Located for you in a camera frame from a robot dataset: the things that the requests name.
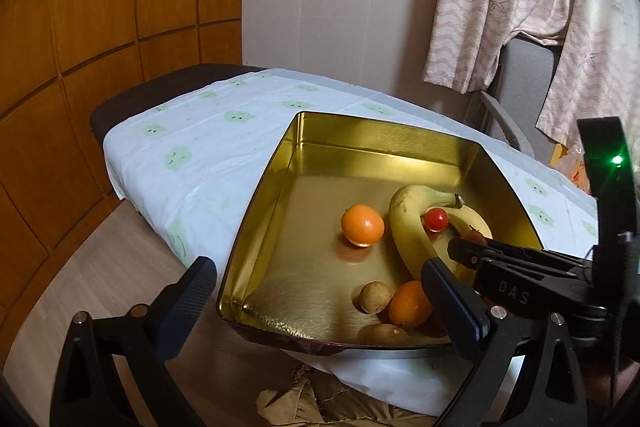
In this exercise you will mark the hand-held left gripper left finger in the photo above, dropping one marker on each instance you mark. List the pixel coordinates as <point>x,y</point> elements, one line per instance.
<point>192,297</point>

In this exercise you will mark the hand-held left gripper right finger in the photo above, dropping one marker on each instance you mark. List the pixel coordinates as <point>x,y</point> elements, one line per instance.
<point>450,302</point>

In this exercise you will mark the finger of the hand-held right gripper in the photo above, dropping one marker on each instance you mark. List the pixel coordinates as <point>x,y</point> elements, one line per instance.
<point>540,259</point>
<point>515,292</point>

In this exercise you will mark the small orange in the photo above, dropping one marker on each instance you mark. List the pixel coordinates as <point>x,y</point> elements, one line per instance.
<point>407,304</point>
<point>360,227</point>

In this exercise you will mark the red cherry tomato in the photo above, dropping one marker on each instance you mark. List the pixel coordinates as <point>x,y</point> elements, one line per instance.
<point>436,219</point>
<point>474,236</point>

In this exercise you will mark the large brown longan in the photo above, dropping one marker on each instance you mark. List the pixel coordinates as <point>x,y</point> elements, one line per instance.
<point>387,334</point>

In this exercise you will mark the small brown longan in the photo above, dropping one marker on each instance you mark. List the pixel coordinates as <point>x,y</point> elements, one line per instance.
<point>374,298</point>

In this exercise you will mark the spotted yellow banana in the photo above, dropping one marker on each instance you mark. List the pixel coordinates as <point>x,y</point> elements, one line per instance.
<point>405,237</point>

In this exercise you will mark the gold tin box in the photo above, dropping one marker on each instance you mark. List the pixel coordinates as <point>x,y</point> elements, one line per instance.
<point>310,267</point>

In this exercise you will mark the clear red-print plastic bag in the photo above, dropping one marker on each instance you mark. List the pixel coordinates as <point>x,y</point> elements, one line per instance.
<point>575,172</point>

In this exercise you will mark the white green-print tablecloth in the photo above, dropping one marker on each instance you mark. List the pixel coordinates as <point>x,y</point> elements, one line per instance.
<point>200,147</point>

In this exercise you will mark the grey chair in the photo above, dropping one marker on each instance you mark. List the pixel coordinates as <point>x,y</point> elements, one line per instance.
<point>530,82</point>

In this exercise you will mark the brown pants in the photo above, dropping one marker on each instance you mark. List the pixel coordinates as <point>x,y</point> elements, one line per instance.
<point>310,402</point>

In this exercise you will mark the black table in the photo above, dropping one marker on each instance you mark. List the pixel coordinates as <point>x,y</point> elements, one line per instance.
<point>130,102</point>

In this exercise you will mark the wooden wardrobe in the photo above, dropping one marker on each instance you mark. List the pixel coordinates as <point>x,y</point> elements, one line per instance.
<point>100,7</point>

